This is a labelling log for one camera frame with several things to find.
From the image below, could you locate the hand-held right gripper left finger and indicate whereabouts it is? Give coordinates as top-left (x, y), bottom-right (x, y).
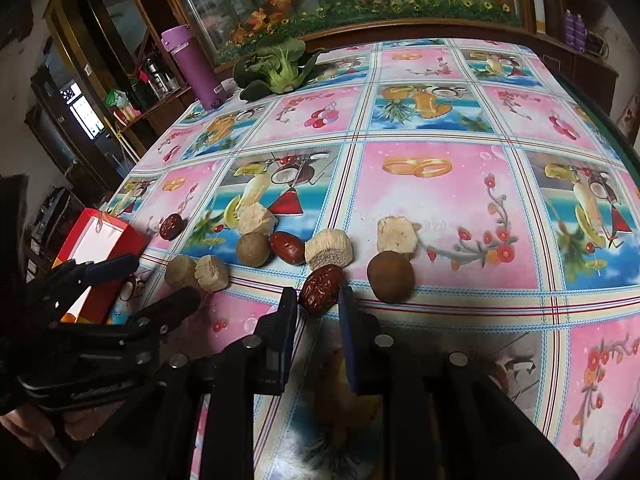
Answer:
top-left (150, 287), bottom-right (301, 480)

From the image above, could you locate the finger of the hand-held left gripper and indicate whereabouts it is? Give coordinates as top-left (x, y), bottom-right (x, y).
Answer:
top-left (27, 254), bottom-right (141, 312)
top-left (126, 287), bottom-right (203, 339)

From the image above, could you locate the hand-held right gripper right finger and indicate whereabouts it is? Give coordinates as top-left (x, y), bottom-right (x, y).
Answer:
top-left (337, 285), bottom-right (581, 480)

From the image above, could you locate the red cardboard box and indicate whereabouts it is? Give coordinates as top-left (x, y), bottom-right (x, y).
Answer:
top-left (51, 208), bottom-right (151, 326)

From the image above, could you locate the brown longan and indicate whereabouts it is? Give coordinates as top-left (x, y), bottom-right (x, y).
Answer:
top-left (164, 255), bottom-right (198, 289)
top-left (236, 232), bottom-right (273, 267)
top-left (366, 251), bottom-right (416, 305)

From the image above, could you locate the beige dried fruit chunk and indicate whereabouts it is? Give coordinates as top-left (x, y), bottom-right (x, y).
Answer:
top-left (376, 216), bottom-right (418, 261)
top-left (305, 228), bottom-right (352, 271)
top-left (236, 202), bottom-right (278, 237)
top-left (194, 255), bottom-right (231, 292)

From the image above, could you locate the red date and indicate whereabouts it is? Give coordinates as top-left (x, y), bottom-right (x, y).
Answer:
top-left (270, 231), bottom-right (307, 266)
top-left (299, 265), bottom-right (346, 317)
top-left (159, 213), bottom-right (184, 241)

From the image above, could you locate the person's left hand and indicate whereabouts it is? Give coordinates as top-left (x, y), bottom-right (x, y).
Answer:
top-left (0, 400), bottom-right (103, 456)

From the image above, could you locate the window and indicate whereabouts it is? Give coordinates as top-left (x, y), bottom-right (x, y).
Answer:
top-left (60, 82), bottom-right (101, 141)

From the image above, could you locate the printed pink tablecloth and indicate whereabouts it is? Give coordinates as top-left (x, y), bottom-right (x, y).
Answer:
top-left (102, 37), bottom-right (640, 480)

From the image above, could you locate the purple water bottle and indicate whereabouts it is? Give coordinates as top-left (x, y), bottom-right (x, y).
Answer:
top-left (161, 24), bottom-right (228, 111)

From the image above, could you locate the wooden pillar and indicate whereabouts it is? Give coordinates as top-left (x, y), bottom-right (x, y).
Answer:
top-left (42, 0), bottom-right (166, 161)

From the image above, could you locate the green bok choy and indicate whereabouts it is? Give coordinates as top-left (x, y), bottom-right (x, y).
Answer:
top-left (232, 34), bottom-right (326, 101)

